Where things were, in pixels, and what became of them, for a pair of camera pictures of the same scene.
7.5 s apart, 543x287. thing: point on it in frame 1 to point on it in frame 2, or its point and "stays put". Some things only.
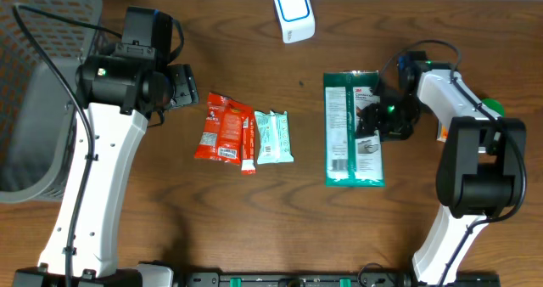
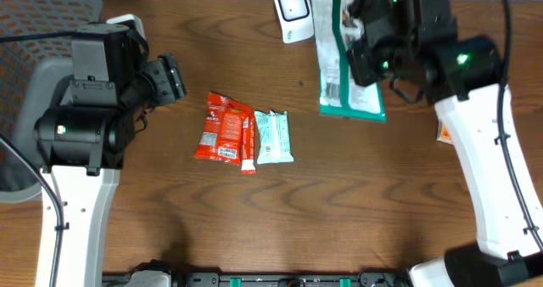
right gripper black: [372, 117] to [361, 56]
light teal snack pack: [273, 137] stays put
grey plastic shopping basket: [38, 112] stays put
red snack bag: [222, 136] stays put
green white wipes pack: [349, 161] to [341, 94]
